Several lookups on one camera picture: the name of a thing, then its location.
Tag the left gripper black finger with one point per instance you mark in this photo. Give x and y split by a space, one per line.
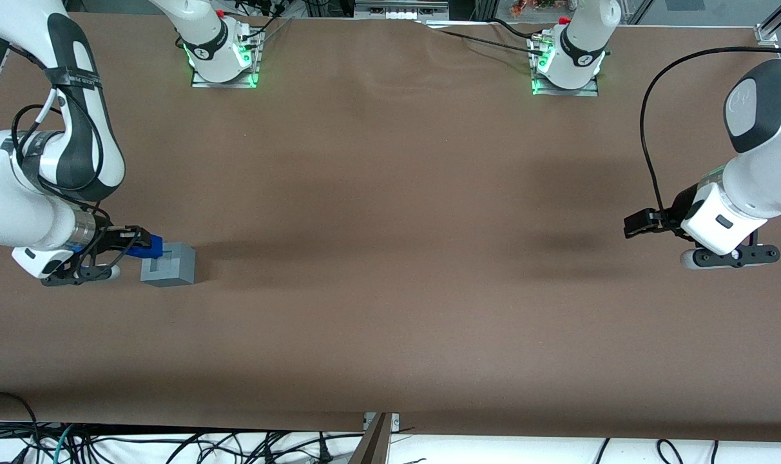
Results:
661 216
638 225

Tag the dark angled beam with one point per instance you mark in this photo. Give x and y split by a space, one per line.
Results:
372 444

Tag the aluminium profile frame corner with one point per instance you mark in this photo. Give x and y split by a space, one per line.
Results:
774 26

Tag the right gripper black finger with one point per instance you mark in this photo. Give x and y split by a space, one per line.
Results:
121 250
129 232

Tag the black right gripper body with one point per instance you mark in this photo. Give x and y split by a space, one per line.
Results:
109 239

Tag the gray square base block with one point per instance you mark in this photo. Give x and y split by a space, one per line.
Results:
174 270

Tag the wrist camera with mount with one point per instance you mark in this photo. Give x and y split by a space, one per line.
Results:
81 275
729 256

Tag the brown table cover sheet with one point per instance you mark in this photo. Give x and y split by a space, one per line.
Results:
390 193

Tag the metal table edge bracket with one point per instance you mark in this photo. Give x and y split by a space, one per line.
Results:
394 420

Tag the blue plastic insert part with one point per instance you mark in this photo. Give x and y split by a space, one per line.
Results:
153 245

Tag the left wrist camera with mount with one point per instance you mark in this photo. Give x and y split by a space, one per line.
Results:
729 256

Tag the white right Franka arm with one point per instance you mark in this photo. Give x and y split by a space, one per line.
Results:
4 212

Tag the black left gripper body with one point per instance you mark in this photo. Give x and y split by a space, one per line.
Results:
683 205

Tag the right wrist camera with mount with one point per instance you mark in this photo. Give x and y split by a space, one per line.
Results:
81 275

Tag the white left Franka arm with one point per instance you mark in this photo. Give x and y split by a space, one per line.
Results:
764 174

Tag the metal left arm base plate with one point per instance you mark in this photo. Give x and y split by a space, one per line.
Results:
564 91

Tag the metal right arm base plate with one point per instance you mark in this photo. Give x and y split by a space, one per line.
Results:
226 84

